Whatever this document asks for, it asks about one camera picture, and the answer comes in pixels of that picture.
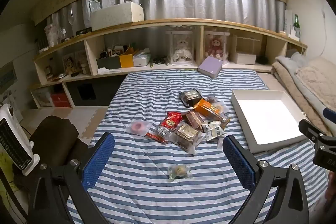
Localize wine glass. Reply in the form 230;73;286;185
68;7;75;38

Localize wall cable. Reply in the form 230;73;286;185
316;0;328;56

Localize clear plastic jar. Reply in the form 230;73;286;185
45;25;58;47

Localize teddy bear figure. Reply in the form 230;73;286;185
63;55;76;75

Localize white heater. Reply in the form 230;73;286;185
0;104;40;176

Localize red snack packet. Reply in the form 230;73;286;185
160;112;183;132

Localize pink doll in clear case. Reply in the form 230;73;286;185
203;30;231;65

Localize yellow ring pastry packet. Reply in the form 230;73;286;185
211;101;230;128

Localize wooden shelf unit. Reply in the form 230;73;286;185
28;18;308;109

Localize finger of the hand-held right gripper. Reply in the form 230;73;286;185
298;119;327;144
323;106;336;120

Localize beige mattress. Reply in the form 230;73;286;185
256;72;280;90

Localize brown cake packet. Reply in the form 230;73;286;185
183;111;205;132

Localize person's right hand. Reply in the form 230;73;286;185
325;170;336;201

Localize long white box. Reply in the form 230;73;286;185
90;1;145;31

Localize purple book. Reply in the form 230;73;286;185
197;56;223;79

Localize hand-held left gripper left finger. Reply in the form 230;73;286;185
28;132;116;224

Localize white doll in clear case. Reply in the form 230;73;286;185
166;26;198;67

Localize small white box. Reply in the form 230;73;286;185
234;52;257;65

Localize orange snack packet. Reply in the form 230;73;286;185
194;99;223;119

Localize white carton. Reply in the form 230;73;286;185
284;9;293;31

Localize black storage bin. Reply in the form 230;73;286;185
64;80;126;107

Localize green round candy packet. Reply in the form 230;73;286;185
168;164;193;181

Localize yellow box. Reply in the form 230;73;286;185
119;49;138;68

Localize beige foam floor mat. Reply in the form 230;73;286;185
20;106;109;143

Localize tissue pack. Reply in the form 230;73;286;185
133;48;152;67

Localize red box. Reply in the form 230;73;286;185
51;93;72;108

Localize cream fuzzy blanket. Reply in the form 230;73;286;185
295;57;336;107

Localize clear brownie packet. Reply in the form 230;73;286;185
168;123;206;156

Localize dark brownie packet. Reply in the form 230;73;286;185
180;90;204;109

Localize pink donut packet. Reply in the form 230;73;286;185
125;119;153;135

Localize cardboard box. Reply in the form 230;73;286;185
232;35;263;54

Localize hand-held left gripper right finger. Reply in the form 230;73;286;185
223;135;310;224

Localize white shallow box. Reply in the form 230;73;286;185
231;89;310;154

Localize clear stick packet red ends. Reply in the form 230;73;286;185
146;132;168;145

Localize green glass bottle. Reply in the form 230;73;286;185
293;14;300;38

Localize blue striped blanket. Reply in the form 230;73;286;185
66;68;331;224

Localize grey blanket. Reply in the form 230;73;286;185
276;52;336;132

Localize dark green box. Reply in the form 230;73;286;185
96;56;122;69

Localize white grey snack packet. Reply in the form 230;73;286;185
202;120;227;142

